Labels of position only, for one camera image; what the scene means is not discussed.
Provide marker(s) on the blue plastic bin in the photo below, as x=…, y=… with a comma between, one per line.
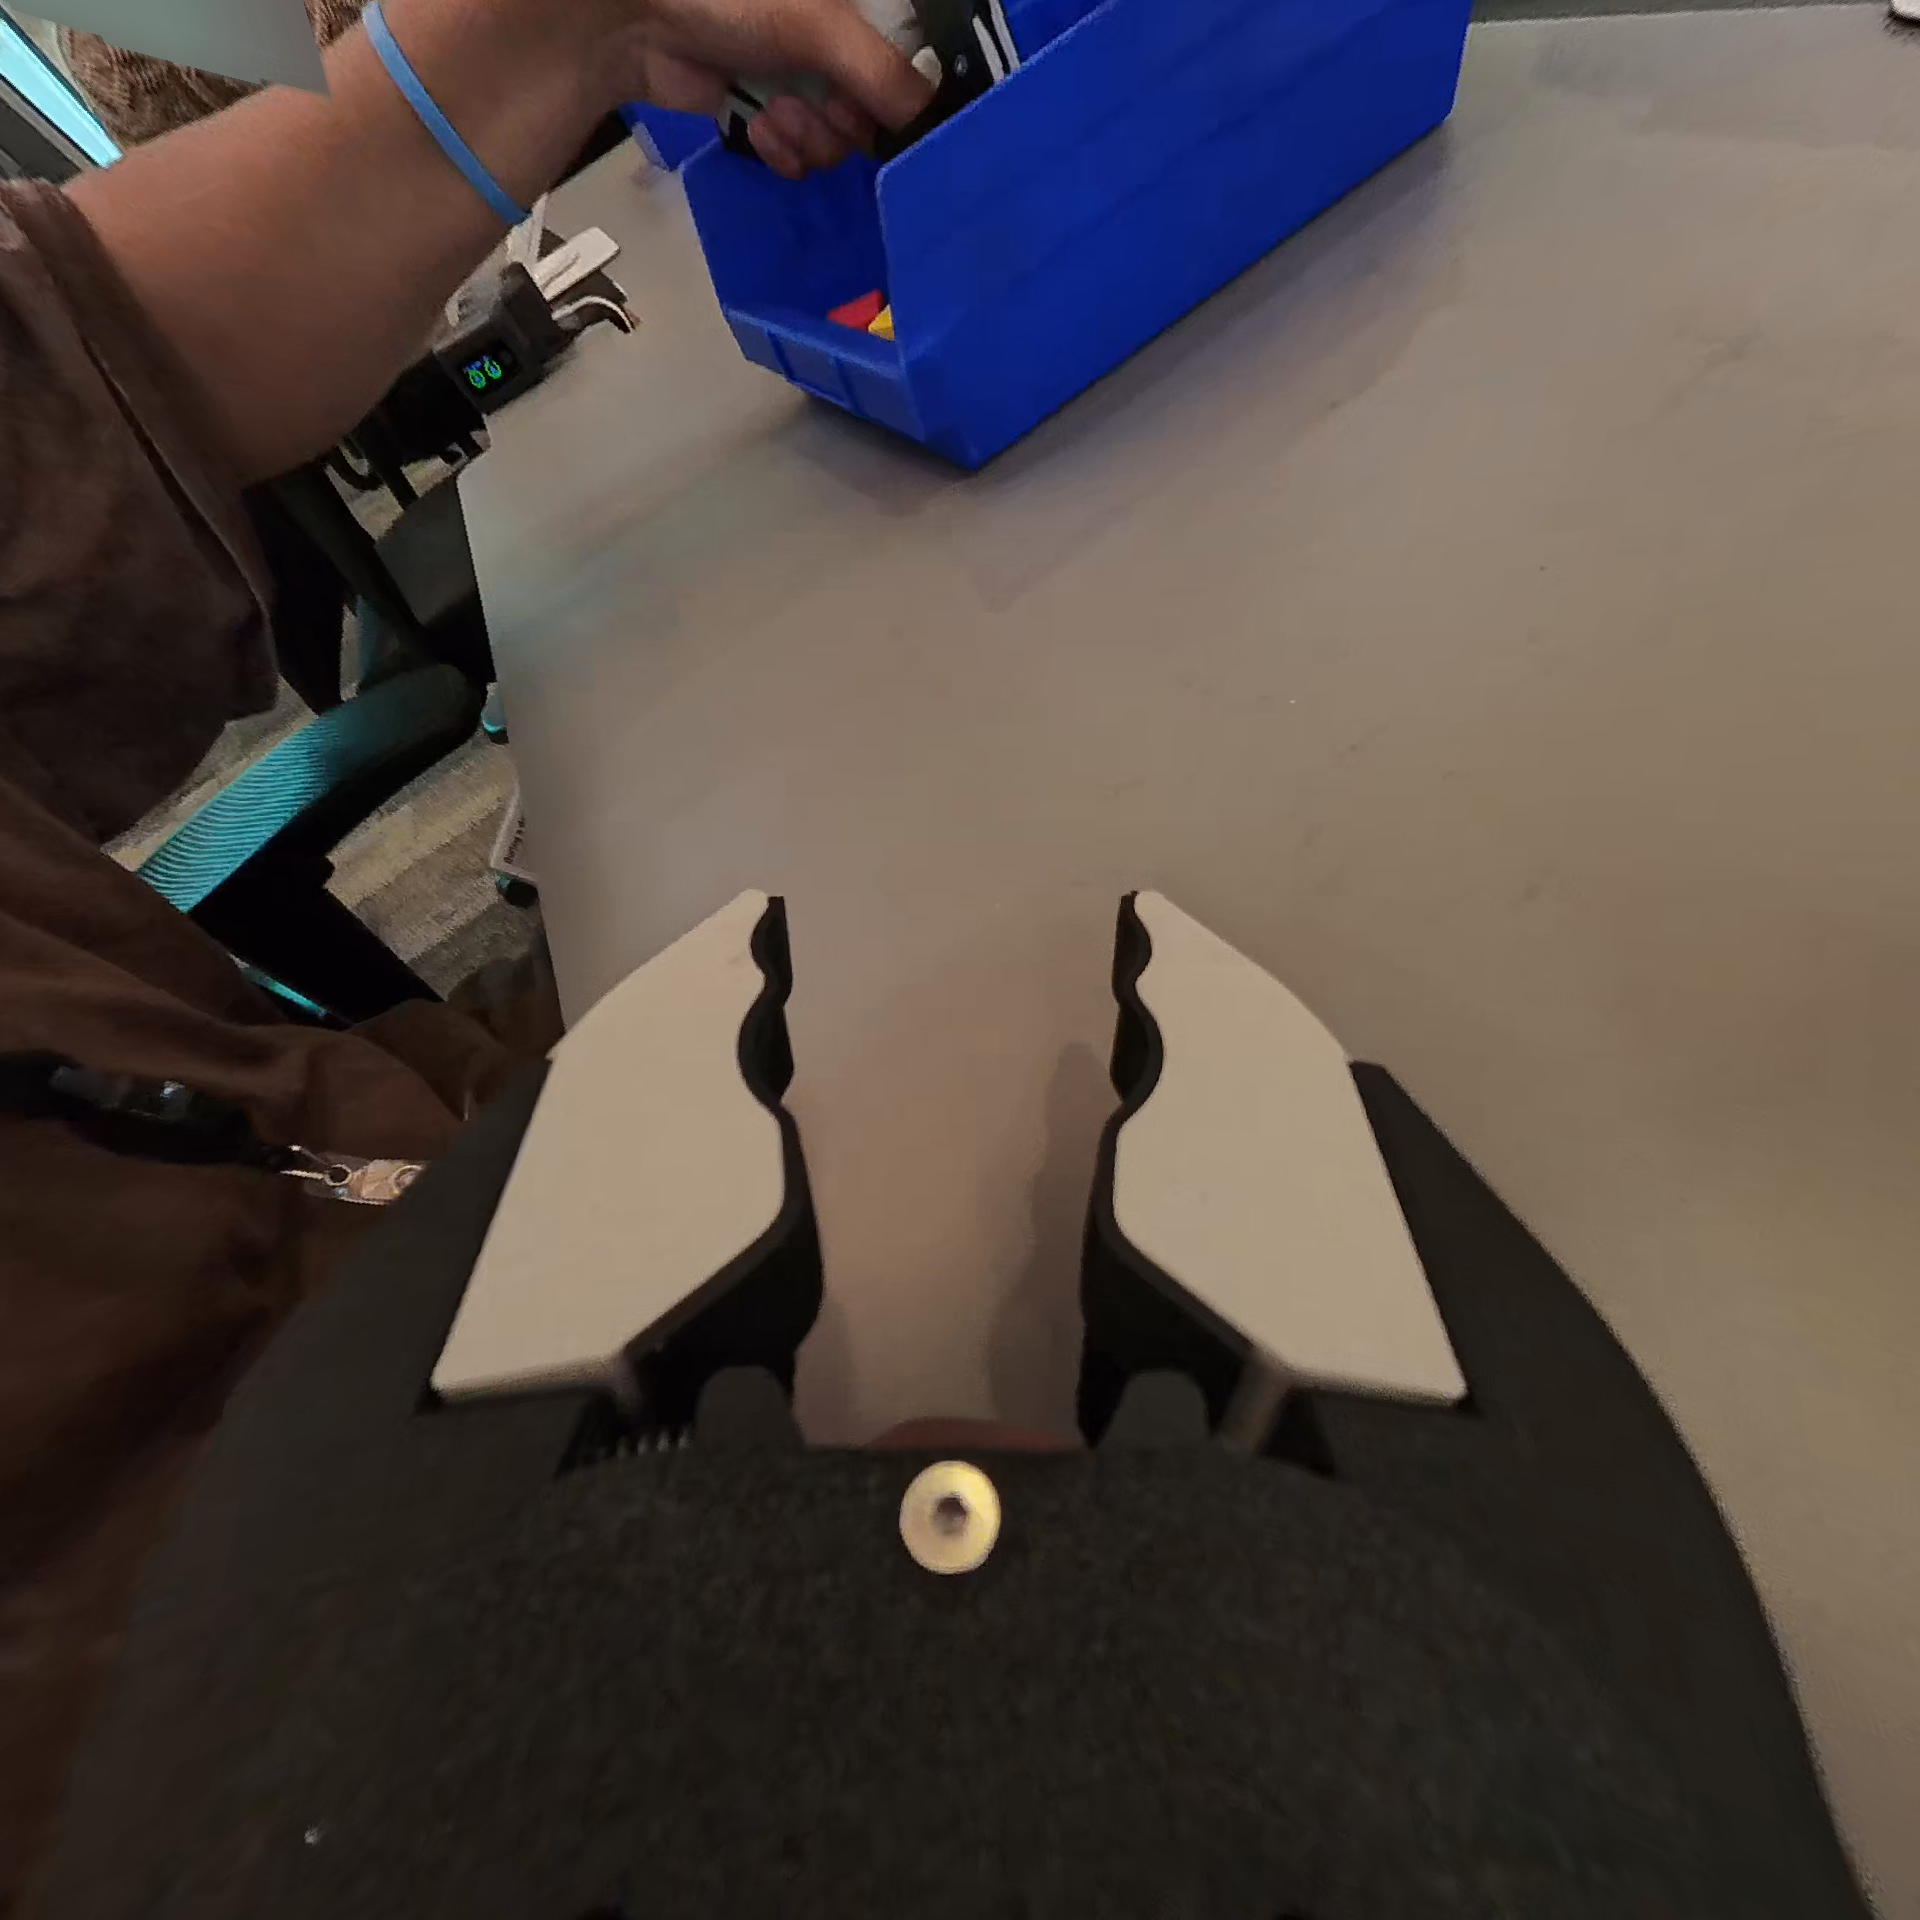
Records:
x=1143, y=182

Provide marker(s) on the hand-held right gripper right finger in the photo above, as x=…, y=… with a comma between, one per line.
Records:
x=1276, y=1200

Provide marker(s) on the desk height controller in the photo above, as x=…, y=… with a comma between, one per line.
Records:
x=511, y=338

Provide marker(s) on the blue wristband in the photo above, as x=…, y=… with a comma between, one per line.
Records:
x=447, y=115

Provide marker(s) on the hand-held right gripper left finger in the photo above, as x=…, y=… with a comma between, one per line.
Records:
x=624, y=1200

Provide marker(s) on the black office chair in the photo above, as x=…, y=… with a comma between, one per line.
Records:
x=316, y=795

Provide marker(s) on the person's brown clothing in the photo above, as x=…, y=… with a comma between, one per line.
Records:
x=150, y=1052

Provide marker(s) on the red wooden block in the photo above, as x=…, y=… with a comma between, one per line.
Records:
x=860, y=310

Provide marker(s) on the grey desk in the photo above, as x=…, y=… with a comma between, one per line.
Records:
x=1263, y=663

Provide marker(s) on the person's left hand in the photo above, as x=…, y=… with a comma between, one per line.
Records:
x=767, y=68

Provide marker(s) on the person's left forearm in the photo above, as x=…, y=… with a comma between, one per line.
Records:
x=332, y=212

